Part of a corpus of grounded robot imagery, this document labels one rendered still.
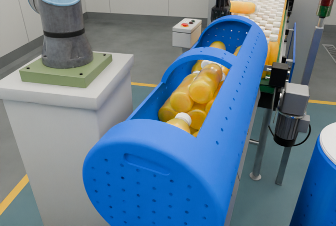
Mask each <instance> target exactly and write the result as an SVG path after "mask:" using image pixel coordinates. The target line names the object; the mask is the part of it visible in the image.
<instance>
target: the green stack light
mask: <svg viewBox="0 0 336 226"><path fill-rule="evenodd" d="M332 7H333V6H330V7H327V6H320V5H318V7H317V11H316V15H317V16H320V17H329V16H330V14H331V10H332Z"/></svg>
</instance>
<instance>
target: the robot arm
mask: <svg viewBox="0 0 336 226"><path fill-rule="evenodd" d="M28 3H29V5H30V6H31V8H32V9H33V10H34V11H35V12H36V13H38V14H40V18H41V23H42V29H43V34H44V40H43V47H42V53H41V59H42V63H43V64H44V65H45V66H47V67H50V68H56V69H69V68H76V67H80V66H84V65H86V64H88V63H90V62H91V61H92V60H93V59H94V57H93V51H92V49H91V47H90V44H89V42H88V40H87V38H86V35H85V29H84V19H83V10H82V1H81V0H28ZM230 9H231V2H230V0H216V4H215V6H214V7H212V9H211V18H210V20H211V22H213V21H214V20H216V19H218V18H221V17H224V16H229V15H232V13H231V12H230Z"/></svg>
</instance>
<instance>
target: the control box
mask: <svg viewBox="0 0 336 226"><path fill-rule="evenodd" d="M191 20H195V22H193V24H189V22H190V21H191ZM182 23H188V25H187V26H185V27H184V26H183V25H182ZM201 23H202V21H201V20H196V19H186V18H184V19H183V20H182V21H181V22H179V23H178V24H177V25H175V26H174V27H173V28H172V46H174V47H182V48H191V47H192V46H193V45H194V44H195V43H196V41H197V40H198V39H199V37H200V35H201V26H202V25H201Z"/></svg>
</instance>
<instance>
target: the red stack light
mask: <svg viewBox="0 0 336 226"><path fill-rule="evenodd" d="M333 3H334V0H319V3H318V4H319V5H320V6H327V7H330V6H332V5H333Z"/></svg>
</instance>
